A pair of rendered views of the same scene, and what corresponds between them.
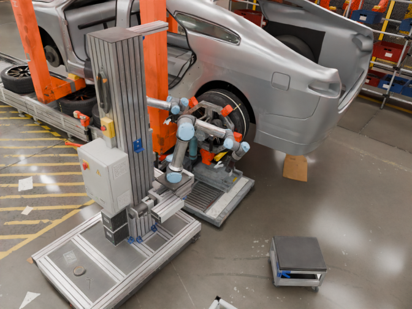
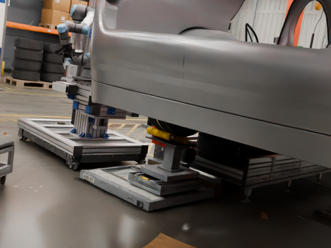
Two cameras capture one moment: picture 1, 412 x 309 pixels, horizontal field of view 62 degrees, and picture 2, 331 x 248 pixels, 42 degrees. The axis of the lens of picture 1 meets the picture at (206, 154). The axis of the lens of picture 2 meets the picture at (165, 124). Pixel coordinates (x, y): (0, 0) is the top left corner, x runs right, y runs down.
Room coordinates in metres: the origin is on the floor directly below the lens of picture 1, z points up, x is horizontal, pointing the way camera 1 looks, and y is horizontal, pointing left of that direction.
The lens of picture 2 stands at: (3.72, -3.53, 1.08)
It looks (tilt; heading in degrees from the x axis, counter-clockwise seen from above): 8 degrees down; 100
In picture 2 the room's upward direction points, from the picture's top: 9 degrees clockwise
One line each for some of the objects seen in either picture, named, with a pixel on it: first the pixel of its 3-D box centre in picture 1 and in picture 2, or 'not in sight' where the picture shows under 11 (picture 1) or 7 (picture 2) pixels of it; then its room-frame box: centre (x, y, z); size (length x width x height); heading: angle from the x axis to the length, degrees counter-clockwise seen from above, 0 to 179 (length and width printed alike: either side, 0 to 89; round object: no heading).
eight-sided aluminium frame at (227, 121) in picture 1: (209, 127); not in sight; (3.04, -0.02, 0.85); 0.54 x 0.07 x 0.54; 59
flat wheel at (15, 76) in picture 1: (25, 77); not in sight; (5.03, 2.94, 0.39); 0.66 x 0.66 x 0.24
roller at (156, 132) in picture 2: (222, 153); (159, 133); (3.06, -0.18, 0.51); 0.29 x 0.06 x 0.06; 149
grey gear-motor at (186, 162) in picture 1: (189, 162); (179, 158); (3.20, 0.20, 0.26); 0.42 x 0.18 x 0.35; 149
